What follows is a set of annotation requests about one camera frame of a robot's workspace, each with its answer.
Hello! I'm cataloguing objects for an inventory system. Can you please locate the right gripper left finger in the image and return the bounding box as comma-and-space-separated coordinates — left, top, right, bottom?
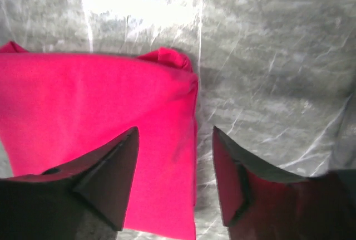
1, 127, 139, 239

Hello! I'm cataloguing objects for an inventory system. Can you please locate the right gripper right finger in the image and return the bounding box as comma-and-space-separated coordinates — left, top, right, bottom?
212, 128, 355, 239

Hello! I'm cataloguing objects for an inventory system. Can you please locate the red t-shirt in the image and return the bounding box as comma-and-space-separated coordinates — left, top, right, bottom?
1, 42, 198, 239

